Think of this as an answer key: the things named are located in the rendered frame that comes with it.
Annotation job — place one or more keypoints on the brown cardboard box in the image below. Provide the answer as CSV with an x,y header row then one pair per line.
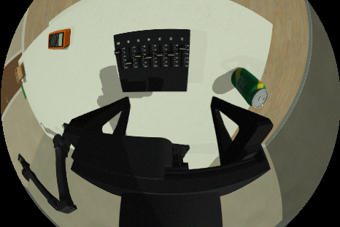
x,y
18,72

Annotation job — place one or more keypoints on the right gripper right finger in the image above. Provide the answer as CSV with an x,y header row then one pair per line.
x,y
253,129

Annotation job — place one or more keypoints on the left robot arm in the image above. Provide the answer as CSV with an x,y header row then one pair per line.
x,y
65,205

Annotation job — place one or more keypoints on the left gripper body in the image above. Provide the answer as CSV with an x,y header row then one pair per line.
x,y
22,159

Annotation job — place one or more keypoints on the black lighting desk fader panel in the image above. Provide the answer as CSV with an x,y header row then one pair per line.
x,y
168,72

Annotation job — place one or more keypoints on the orange digital multimeter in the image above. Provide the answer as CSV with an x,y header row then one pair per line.
x,y
59,39

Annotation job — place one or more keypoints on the green and yellow drink can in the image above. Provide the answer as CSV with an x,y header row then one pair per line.
x,y
252,89

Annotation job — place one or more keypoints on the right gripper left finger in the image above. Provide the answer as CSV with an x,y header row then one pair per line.
x,y
94,120

